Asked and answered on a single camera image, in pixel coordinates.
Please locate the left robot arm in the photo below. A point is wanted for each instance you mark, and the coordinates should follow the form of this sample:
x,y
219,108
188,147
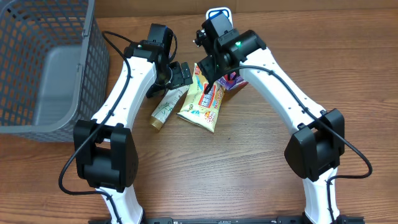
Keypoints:
x,y
105,153

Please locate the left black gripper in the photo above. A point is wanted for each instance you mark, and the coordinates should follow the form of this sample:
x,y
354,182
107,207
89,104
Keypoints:
x,y
182,77

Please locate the white barcode scanner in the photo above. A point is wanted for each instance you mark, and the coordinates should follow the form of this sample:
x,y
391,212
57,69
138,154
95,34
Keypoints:
x,y
225,10

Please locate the beige snack bag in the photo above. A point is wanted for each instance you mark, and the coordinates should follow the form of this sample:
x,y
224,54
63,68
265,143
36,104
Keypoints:
x,y
199,108

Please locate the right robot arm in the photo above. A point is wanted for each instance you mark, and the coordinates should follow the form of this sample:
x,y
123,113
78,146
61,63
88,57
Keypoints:
x,y
316,135

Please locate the purple red sachet pack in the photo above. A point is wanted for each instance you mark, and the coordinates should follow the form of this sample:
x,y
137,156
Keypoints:
x,y
232,81

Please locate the grey plastic mesh basket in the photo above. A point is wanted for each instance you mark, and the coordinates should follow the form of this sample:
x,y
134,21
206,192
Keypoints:
x,y
54,68

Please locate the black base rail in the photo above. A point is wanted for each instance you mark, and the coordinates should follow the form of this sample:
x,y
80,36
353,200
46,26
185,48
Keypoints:
x,y
279,220

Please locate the white gold-capped cream tube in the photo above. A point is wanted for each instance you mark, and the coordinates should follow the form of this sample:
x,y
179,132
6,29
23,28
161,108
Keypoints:
x,y
166,106

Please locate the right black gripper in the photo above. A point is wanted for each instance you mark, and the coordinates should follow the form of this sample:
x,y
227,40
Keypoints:
x,y
211,70

